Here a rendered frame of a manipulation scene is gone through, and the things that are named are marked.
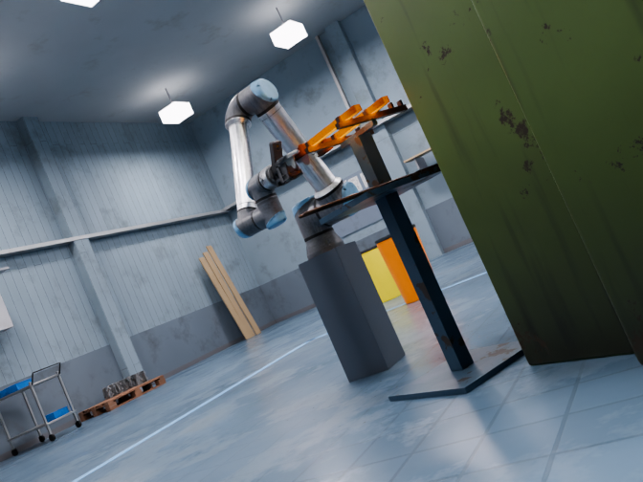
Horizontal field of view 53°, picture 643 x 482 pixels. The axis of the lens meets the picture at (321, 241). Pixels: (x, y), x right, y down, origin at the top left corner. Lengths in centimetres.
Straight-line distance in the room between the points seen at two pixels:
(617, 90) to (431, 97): 65
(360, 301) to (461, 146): 121
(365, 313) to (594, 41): 178
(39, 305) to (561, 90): 956
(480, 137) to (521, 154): 14
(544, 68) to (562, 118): 12
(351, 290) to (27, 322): 787
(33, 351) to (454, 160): 884
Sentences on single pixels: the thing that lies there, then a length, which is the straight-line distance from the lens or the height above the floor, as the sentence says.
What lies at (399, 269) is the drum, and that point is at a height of 30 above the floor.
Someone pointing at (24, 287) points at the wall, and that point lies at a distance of 1055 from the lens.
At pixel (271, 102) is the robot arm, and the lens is 284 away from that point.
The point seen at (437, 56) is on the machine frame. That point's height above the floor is 94.
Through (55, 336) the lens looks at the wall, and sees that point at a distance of 1055.
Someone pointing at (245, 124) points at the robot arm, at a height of 124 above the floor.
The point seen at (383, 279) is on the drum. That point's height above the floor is 23.
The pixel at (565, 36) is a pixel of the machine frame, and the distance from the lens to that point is 156.
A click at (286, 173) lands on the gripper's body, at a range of 241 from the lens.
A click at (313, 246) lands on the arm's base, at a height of 65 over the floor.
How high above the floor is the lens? 50
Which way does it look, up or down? 3 degrees up
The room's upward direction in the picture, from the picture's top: 24 degrees counter-clockwise
